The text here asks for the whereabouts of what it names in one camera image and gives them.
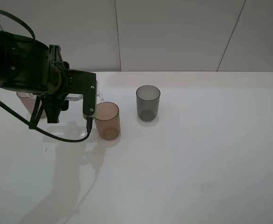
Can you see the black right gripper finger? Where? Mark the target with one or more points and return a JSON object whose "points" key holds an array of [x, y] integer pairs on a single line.
{"points": [[55, 57]]}

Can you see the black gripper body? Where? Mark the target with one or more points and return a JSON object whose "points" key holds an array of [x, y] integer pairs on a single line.
{"points": [[27, 68]]}

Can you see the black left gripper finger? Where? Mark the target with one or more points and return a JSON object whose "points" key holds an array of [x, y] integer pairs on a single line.
{"points": [[53, 108]]}

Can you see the clear plastic water bottle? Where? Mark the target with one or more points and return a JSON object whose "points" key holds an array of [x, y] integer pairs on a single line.
{"points": [[75, 98]]}

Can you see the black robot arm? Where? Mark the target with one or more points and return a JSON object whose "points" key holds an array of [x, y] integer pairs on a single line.
{"points": [[26, 66]]}

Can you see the pink translucent cup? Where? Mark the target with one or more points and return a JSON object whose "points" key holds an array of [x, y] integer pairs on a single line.
{"points": [[28, 100]]}

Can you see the orange translucent cup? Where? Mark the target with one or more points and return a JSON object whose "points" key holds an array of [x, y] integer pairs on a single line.
{"points": [[107, 120]]}

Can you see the grey translucent cup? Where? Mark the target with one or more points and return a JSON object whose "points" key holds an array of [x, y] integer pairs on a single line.
{"points": [[147, 102]]}

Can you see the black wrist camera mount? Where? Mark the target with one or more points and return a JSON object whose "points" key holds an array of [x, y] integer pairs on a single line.
{"points": [[85, 84]]}

